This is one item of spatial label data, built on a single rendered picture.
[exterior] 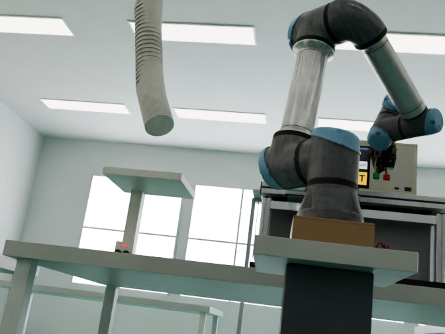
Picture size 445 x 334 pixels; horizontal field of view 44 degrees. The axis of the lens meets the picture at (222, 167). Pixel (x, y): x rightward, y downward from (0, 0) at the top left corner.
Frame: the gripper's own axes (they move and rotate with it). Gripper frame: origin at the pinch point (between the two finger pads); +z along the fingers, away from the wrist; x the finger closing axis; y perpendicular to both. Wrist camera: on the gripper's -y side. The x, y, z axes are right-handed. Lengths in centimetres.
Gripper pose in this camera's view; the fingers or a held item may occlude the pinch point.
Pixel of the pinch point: (379, 168)
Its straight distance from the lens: 209.8
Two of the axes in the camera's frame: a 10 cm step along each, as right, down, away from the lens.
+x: 9.8, 0.8, -1.6
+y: -1.7, 7.4, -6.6
